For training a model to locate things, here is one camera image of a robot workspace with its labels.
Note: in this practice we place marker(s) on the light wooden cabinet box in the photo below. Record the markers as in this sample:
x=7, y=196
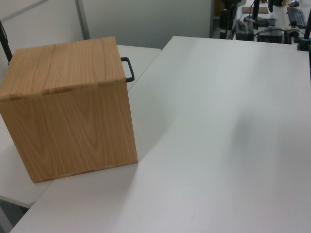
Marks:
x=68, y=109

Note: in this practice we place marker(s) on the tall black box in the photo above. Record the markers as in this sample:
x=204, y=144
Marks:
x=224, y=18

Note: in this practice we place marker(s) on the black device with green part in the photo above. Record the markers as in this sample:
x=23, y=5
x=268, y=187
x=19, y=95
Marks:
x=244, y=31

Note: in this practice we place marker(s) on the black computer box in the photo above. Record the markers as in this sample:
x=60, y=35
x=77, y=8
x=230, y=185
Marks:
x=271, y=36

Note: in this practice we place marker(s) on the brown flat pad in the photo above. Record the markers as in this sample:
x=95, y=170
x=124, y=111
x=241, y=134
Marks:
x=250, y=10

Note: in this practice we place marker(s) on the black monitor stand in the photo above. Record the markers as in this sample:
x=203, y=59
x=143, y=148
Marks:
x=255, y=12

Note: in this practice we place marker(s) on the thin black pole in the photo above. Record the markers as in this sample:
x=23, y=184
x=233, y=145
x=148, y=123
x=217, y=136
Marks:
x=5, y=43

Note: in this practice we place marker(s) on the black computer keyboard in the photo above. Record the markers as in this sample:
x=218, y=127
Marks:
x=297, y=16

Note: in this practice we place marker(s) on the dark computer mouse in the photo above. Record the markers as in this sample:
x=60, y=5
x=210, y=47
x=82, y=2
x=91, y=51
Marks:
x=294, y=3

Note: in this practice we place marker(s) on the black clamp mount with pole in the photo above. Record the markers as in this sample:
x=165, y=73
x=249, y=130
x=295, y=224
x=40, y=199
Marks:
x=303, y=43

